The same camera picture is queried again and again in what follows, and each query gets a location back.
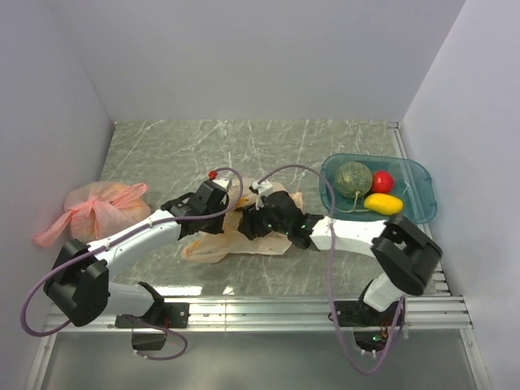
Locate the orange plastic bag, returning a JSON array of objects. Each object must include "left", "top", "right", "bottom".
[{"left": 182, "top": 178, "right": 292, "bottom": 263}]

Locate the green netted melon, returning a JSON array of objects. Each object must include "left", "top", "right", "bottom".
[{"left": 335, "top": 162, "right": 373, "bottom": 213}]

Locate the yellow mango fruit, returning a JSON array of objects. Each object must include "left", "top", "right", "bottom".
[{"left": 363, "top": 193, "right": 404, "bottom": 215}]

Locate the red apple fruit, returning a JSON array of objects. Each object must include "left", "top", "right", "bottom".
[{"left": 371, "top": 171, "right": 395, "bottom": 193}]

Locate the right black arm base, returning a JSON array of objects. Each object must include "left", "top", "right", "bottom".
[{"left": 334, "top": 301, "right": 398, "bottom": 353}]

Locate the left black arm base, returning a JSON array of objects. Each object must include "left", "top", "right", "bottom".
[{"left": 115, "top": 302, "right": 189, "bottom": 353}]

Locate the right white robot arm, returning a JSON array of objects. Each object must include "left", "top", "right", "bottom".
[{"left": 238, "top": 191, "right": 442, "bottom": 313}]

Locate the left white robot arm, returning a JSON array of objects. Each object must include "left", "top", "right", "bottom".
[{"left": 43, "top": 178, "right": 232, "bottom": 327}]

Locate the pink plastic bag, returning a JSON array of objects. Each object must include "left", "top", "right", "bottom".
[{"left": 32, "top": 181, "right": 151, "bottom": 248}]

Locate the teal plastic tray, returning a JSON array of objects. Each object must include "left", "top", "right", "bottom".
[{"left": 319, "top": 153, "right": 438, "bottom": 224}]

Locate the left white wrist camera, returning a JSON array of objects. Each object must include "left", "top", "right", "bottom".
[{"left": 208, "top": 170, "right": 232, "bottom": 192}]

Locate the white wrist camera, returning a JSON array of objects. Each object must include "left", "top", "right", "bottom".
[
  {"left": 208, "top": 170, "right": 232, "bottom": 192},
  {"left": 249, "top": 180, "right": 274, "bottom": 199}
]

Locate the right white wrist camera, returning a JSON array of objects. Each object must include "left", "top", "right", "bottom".
[{"left": 249, "top": 180, "right": 274, "bottom": 199}]

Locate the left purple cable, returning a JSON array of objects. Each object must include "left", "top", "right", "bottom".
[{"left": 19, "top": 166, "right": 245, "bottom": 361}]

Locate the aluminium mounting rail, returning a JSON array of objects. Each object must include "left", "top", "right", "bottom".
[{"left": 44, "top": 295, "right": 475, "bottom": 334}]

